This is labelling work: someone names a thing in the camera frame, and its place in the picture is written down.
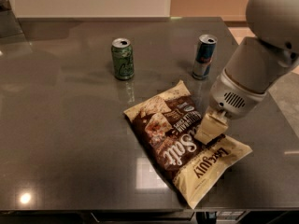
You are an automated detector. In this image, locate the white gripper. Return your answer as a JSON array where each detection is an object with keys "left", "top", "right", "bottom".
[{"left": 194, "top": 71, "right": 265, "bottom": 145}]

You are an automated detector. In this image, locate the brown chip bag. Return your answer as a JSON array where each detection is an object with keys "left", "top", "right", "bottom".
[{"left": 124, "top": 81, "right": 252, "bottom": 208}]

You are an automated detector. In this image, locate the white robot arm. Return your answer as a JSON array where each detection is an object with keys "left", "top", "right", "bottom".
[{"left": 195, "top": 0, "right": 299, "bottom": 144}]

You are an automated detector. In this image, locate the blue energy drink can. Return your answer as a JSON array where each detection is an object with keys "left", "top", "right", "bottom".
[{"left": 192, "top": 35, "right": 218, "bottom": 80}]

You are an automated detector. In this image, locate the green soda can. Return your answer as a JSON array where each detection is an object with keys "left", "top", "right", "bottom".
[{"left": 111, "top": 37, "right": 135, "bottom": 80}]

